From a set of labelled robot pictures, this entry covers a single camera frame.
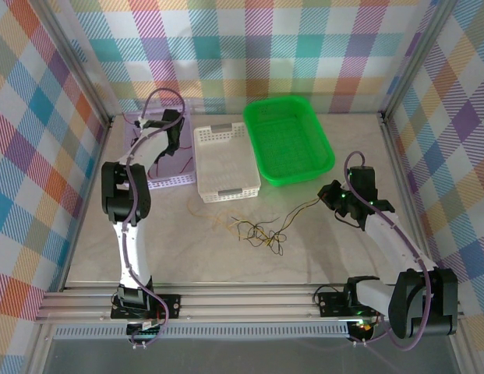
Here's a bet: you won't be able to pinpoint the bundle of coloured wires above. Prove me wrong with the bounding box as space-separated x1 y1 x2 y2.
264 196 323 250

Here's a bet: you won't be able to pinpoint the white plastic basket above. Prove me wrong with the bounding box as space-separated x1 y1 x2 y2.
193 121 262 204

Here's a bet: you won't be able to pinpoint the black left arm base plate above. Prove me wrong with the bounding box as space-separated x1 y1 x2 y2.
151 292 183 319

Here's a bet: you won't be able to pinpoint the green plastic basket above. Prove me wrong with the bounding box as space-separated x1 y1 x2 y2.
242 95 337 187

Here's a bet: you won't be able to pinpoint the purple plastic basket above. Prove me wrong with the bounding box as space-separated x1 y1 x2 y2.
122 104 197 192

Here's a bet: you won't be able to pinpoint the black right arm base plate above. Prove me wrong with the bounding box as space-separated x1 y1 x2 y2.
316 291 383 319

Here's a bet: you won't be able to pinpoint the grey slotted cable duct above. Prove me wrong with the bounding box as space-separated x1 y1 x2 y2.
54 325 351 340

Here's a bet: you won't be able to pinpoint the aluminium frame side rail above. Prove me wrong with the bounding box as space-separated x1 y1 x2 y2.
377 111 445 272
62 115 115 291

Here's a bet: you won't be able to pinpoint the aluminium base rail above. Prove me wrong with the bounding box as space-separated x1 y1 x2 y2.
34 286 467 324

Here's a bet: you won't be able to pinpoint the aluminium frame post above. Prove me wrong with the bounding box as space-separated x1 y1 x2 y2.
381 0 461 120
37 0 113 126

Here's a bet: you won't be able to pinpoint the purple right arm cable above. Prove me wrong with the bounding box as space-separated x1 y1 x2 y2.
344 150 433 351

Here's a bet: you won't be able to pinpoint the green connector board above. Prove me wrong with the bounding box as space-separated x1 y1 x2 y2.
125 316 167 340

